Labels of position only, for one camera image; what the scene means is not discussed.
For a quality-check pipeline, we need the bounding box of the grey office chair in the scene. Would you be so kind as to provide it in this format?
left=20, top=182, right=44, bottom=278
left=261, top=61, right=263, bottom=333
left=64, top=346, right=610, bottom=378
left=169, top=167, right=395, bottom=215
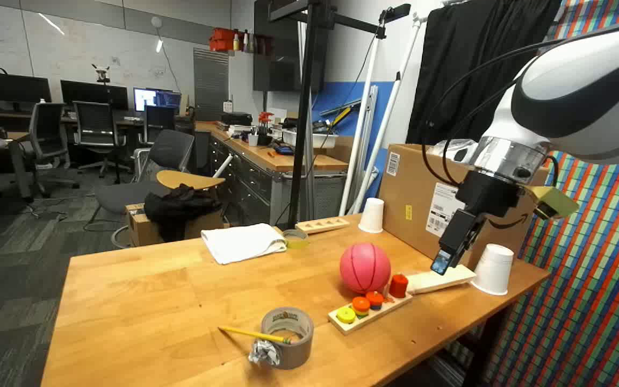
left=92, top=126, right=198, bottom=218

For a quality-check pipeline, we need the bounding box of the white folded cloth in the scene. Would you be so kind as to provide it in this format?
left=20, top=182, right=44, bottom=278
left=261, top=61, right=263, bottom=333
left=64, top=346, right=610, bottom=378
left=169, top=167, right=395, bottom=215
left=201, top=221, right=290, bottom=266

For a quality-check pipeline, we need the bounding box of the white tripod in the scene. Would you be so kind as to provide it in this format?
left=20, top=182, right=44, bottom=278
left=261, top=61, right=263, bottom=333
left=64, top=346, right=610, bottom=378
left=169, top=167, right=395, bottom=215
left=337, top=12, right=427, bottom=218

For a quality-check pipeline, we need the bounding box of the large white paper cup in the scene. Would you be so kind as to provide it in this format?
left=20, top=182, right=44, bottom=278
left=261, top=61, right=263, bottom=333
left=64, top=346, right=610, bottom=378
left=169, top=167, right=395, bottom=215
left=469, top=244, right=515, bottom=297

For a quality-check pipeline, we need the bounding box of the small white paper cup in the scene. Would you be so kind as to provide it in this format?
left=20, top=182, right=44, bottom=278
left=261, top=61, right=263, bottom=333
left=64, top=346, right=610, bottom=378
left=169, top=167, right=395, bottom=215
left=357, top=196, right=388, bottom=237

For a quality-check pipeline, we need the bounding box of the grey metal cabinet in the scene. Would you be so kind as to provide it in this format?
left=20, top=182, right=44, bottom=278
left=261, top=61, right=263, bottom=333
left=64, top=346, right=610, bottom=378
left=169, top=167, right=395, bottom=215
left=194, top=47, right=231, bottom=123

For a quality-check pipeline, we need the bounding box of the colourful striped backdrop cloth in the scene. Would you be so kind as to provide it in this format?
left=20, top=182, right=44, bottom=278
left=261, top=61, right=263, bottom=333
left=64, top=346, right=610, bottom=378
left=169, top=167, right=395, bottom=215
left=466, top=0, right=619, bottom=387

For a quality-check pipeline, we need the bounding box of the large cardboard box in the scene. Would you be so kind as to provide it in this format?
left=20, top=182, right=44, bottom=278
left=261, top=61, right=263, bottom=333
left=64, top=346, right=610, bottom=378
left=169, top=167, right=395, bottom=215
left=379, top=143, right=552, bottom=270

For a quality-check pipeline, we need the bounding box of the pink rubber basketball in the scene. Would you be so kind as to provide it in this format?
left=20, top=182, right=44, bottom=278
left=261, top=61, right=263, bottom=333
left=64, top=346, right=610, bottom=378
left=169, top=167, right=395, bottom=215
left=337, top=241, right=394, bottom=297

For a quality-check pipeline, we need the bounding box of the lit blue screen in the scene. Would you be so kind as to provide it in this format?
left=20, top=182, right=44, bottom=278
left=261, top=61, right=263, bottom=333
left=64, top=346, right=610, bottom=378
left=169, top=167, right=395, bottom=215
left=134, top=87, right=183, bottom=115

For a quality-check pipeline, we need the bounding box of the wooden workbench with drawers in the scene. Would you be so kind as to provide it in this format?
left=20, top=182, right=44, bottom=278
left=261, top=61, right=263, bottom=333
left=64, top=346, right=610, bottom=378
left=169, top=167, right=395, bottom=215
left=194, top=118, right=350, bottom=226

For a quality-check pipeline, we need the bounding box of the red-orange toy ring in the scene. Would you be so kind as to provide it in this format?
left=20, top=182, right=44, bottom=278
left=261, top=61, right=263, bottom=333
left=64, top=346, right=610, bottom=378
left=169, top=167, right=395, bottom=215
left=363, top=289, right=388, bottom=311

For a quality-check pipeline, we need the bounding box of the yellow pencil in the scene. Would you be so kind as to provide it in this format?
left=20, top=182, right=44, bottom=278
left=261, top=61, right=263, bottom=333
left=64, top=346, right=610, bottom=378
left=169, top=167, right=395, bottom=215
left=218, top=324, right=294, bottom=346

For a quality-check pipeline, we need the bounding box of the yellow toy ring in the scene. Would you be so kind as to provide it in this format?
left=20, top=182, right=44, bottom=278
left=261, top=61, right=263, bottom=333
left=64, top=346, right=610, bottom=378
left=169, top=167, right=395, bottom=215
left=336, top=303, right=358, bottom=326

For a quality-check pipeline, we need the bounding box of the wooden stacking toy tray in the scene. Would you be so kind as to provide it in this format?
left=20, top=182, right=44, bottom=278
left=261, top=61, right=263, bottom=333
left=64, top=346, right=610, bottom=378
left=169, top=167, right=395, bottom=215
left=327, top=289, right=414, bottom=333

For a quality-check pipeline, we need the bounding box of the orange toy ring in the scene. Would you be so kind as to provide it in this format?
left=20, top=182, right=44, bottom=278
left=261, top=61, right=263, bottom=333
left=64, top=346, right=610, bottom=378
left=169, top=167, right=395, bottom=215
left=350, top=294, right=372, bottom=319

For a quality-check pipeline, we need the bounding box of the black computer monitor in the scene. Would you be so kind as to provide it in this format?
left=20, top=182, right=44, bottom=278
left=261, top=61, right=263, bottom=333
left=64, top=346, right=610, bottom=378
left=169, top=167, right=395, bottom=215
left=59, top=78, right=131, bottom=115

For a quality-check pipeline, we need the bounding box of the red toy cylinder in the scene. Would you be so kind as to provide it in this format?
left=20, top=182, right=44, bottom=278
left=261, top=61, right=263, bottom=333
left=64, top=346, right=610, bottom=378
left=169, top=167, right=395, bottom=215
left=388, top=274, right=411, bottom=301

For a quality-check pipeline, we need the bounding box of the black bag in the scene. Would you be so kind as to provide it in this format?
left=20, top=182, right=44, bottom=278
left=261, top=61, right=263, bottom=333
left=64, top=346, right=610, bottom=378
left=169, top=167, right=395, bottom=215
left=141, top=182, right=223, bottom=244

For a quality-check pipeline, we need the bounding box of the round wooden stool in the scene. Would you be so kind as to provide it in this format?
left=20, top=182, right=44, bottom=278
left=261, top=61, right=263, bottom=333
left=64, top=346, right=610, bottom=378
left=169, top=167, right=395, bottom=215
left=154, top=167, right=227, bottom=194

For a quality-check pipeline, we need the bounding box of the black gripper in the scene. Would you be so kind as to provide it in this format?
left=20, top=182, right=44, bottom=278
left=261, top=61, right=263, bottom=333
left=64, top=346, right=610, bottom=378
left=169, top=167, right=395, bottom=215
left=429, top=167, right=525, bottom=278

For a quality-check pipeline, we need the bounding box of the black vertical pole stand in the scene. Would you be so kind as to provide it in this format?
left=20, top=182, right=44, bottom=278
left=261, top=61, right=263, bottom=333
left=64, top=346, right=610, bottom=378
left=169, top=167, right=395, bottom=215
left=268, top=0, right=413, bottom=233

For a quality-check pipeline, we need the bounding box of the wooden block with holes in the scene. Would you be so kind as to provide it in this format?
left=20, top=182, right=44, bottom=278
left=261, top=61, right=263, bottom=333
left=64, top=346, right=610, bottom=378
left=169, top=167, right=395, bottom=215
left=293, top=215, right=352, bottom=239

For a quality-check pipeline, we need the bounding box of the black curtain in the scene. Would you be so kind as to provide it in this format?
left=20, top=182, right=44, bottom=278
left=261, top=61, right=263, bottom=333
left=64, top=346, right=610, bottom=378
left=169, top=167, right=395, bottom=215
left=405, top=0, right=564, bottom=147

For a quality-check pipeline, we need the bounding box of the black wall panel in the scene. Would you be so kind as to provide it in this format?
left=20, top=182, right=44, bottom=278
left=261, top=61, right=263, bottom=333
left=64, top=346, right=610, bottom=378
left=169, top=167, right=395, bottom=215
left=251, top=0, right=314, bottom=93

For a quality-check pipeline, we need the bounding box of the crumpled foil ball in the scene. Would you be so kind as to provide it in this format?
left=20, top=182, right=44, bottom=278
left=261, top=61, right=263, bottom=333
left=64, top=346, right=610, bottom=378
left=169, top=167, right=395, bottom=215
left=247, top=338, right=283, bottom=372

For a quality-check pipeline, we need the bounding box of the blue board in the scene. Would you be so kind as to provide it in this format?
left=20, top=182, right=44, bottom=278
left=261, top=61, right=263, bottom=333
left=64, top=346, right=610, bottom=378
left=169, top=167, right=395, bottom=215
left=310, top=80, right=397, bottom=202

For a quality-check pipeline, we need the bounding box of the red box on shelf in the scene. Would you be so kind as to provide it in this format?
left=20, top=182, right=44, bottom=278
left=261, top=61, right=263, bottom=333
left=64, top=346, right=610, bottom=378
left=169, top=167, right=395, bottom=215
left=209, top=28, right=236, bottom=53

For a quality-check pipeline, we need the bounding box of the black mesh office chair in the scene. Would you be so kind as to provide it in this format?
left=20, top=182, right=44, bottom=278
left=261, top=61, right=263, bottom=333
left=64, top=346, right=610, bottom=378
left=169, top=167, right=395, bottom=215
left=26, top=100, right=81, bottom=201
left=70, top=100, right=136, bottom=186

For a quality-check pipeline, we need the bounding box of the white rectangular block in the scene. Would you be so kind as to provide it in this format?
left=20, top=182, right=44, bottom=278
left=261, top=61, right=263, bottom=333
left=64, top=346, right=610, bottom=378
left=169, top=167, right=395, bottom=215
left=405, top=262, right=478, bottom=297

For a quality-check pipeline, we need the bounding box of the grey duct tape roll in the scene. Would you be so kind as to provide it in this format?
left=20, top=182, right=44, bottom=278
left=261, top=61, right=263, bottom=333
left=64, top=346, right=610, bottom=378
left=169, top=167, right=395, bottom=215
left=259, top=305, right=317, bottom=372

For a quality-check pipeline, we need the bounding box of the wide black monitor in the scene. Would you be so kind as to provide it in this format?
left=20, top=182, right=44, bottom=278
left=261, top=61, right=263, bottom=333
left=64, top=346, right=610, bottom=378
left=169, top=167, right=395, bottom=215
left=0, top=66, right=53, bottom=115

